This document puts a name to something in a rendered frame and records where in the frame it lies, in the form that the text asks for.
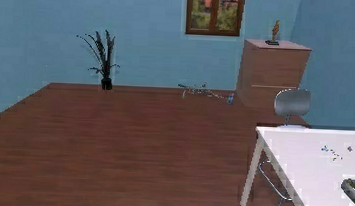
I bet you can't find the fallen grey twig plant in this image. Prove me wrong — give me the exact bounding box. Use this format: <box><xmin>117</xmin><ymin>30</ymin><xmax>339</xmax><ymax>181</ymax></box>
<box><xmin>177</xmin><ymin>80</ymin><xmax>228</xmax><ymax>101</ymax></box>

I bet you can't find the small blue grey object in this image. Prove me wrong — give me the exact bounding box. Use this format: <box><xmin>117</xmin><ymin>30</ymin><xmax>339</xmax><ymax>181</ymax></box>
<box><xmin>226</xmin><ymin>92</ymin><xmax>236</xmax><ymax>107</ymax></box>

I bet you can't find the dark house plant in pot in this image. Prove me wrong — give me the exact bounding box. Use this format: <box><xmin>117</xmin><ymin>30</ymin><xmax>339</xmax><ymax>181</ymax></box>
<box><xmin>74</xmin><ymin>28</ymin><xmax>123</xmax><ymax>91</ymax></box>

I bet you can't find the brown wooden chest of drawers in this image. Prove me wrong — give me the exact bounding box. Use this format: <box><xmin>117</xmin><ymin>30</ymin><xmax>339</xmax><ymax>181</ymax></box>
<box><xmin>234</xmin><ymin>38</ymin><xmax>313</xmax><ymax>112</ymax></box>

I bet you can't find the brown framed window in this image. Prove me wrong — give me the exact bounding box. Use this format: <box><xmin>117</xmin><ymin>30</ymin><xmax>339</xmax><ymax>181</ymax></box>
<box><xmin>184</xmin><ymin>0</ymin><xmax>247</xmax><ymax>38</ymax></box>

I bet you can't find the grey chair with metal legs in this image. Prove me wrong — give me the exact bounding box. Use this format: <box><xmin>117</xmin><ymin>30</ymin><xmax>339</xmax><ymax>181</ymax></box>
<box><xmin>256</xmin><ymin>87</ymin><xmax>312</xmax><ymax>206</ymax></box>

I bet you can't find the golden statuette on black base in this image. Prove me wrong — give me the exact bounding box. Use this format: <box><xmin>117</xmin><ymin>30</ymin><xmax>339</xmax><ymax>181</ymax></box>
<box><xmin>264</xmin><ymin>19</ymin><xmax>281</xmax><ymax>46</ymax></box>

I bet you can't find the white table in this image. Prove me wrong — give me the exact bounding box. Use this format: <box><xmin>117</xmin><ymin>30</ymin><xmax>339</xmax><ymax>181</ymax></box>
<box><xmin>239</xmin><ymin>125</ymin><xmax>355</xmax><ymax>206</ymax></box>

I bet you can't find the small blue grey twig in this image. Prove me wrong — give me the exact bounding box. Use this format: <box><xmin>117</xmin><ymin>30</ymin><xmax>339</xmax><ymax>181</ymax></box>
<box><xmin>320</xmin><ymin>143</ymin><xmax>354</xmax><ymax>163</ymax></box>

